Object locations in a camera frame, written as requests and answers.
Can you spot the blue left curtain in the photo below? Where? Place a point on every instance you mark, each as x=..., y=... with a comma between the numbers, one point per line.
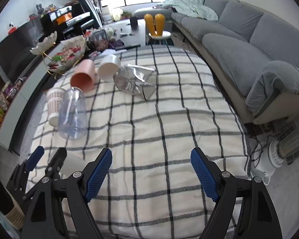
x=84, y=0

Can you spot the two-tier shell snack tray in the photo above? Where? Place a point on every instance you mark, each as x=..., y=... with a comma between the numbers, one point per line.
x=72, y=51

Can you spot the black cup on table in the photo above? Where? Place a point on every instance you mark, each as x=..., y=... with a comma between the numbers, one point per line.
x=133, y=22

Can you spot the light green blanket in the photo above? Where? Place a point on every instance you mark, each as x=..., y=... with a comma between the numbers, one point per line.
x=190, y=8

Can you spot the snack packets on cabinet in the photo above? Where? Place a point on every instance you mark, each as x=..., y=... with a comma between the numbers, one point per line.
x=7, y=95

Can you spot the electric space heater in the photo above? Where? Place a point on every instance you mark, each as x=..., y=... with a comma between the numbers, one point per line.
x=278, y=149

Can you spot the black television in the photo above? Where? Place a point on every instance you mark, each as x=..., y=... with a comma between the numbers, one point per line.
x=15, y=53

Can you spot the checked white tablecloth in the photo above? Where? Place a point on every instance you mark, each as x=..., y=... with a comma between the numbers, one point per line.
x=151, y=190

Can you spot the dark coffee table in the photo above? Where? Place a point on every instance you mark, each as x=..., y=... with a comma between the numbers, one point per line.
x=119, y=33

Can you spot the clear snack jar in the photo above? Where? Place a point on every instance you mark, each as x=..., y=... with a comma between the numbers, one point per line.
x=99, y=40

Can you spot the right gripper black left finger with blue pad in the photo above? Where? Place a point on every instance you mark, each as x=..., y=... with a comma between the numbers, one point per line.
x=45, y=217

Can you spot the clear plastic cup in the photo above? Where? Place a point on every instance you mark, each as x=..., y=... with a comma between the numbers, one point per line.
x=72, y=120

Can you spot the patterned paper cup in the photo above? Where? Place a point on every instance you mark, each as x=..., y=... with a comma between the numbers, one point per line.
x=54, y=100

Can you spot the black upright piano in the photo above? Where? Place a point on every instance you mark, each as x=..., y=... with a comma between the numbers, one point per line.
x=69, y=21

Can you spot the white tape-wrapped paper cup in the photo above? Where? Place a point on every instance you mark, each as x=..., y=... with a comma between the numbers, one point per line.
x=71, y=164

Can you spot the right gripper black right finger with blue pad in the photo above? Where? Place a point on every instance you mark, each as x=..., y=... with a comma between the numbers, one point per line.
x=257, y=218

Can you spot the white tv cabinet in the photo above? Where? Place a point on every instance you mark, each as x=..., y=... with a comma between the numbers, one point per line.
x=16, y=114

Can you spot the white paper sheet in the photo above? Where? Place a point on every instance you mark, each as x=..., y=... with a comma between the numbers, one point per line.
x=112, y=52

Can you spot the grey sectional sofa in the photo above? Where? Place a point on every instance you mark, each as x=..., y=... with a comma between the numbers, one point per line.
x=253, y=53

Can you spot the pink plastic cup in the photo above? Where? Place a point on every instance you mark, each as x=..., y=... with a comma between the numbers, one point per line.
x=84, y=76

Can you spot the black remote control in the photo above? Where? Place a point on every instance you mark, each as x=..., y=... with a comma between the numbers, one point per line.
x=127, y=47

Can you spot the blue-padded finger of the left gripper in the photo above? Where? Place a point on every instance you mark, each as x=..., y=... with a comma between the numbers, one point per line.
x=18, y=180

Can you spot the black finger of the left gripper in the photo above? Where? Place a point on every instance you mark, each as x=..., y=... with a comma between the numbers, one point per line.
x=51, y=172

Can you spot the white plastic cup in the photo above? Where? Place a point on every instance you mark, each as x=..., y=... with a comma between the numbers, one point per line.
x=109, y=65

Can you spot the yellow rabbit-ear child stool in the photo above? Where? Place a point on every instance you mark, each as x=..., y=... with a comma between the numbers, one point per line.
x=157, y=34

